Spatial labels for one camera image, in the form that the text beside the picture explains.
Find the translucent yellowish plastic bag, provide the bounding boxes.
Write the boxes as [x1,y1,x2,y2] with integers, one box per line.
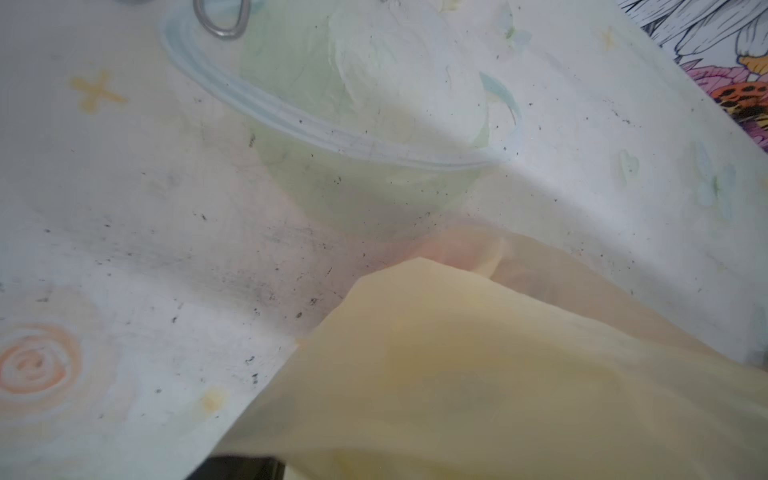
[210,226,767,479]

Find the metal tongs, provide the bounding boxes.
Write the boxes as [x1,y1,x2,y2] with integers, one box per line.
[192,0,252,41]

